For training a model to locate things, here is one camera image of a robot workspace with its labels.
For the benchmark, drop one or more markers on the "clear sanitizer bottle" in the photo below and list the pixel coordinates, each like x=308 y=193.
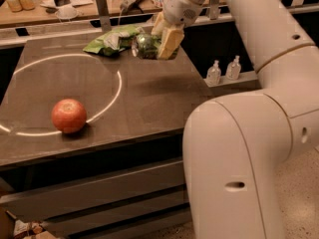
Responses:
x=214 y=73
x=233 y=69

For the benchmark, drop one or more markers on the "left clear sanitizer bottle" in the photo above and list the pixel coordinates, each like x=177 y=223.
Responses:
x=214 y=73

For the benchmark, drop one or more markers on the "green soda can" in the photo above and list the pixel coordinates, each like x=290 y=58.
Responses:
x=145 y=46

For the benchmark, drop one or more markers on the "wooden background desk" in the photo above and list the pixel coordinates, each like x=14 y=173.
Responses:
x=39 y=15

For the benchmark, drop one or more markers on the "grey drawer cabinet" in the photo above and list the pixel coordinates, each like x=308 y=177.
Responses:
x=119 y=176

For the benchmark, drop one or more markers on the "right clear sanitizer bottle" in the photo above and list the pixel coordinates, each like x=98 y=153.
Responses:
x=233 y=69

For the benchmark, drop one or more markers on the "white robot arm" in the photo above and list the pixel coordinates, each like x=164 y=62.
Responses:
x=232 y=144

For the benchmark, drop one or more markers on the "red apple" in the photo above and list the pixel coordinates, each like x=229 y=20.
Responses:
x=68 y=116

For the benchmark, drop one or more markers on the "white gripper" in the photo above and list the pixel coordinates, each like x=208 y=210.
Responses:
x=177 y=10

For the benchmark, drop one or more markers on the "green chip bag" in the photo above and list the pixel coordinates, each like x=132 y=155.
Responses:
x=114 y=41

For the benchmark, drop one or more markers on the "white bowl on desk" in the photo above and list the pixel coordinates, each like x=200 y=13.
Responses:
x=66 y=12

